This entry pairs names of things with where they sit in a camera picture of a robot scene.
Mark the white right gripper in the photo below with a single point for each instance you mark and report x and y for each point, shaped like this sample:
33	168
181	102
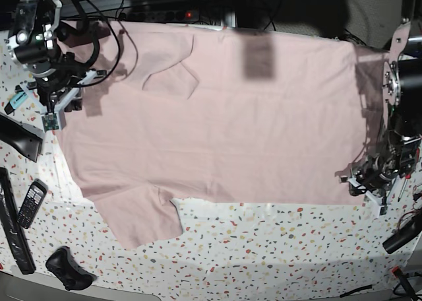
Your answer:
53	119

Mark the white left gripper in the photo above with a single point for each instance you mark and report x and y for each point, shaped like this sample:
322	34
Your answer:
375	190

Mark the pink T-shirt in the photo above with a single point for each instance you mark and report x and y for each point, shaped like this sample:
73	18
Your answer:
225	116

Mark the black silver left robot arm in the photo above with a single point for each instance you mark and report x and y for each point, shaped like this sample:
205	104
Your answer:
398	152

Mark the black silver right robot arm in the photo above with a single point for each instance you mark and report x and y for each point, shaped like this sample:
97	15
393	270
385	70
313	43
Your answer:
33	44

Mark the black handheld device with grip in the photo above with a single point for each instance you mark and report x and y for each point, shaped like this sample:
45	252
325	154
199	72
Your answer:
26	139

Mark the teal highlighter marker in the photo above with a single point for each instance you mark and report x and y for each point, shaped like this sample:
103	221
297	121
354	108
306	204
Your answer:
15	102

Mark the black phone handset with keypad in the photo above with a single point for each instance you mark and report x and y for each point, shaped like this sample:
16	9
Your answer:
32	203

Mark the red and black tool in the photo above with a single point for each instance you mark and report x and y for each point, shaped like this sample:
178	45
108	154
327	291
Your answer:
408	290

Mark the long black bar remote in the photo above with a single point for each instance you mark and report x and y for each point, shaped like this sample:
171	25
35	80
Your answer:
13	231

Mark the black game controller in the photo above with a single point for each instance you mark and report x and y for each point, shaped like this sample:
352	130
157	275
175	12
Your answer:
63	265

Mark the black cylindrical device with wires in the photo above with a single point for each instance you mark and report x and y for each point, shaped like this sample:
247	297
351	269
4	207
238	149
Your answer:
404	235

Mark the red handled screwdriver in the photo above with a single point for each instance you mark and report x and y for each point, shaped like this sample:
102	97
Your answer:
406	179

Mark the aluminium frame rail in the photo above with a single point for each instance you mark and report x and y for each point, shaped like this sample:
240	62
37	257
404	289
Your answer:
102	5

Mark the black power strip red switch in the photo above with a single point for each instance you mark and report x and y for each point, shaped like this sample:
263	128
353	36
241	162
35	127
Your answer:
160	16

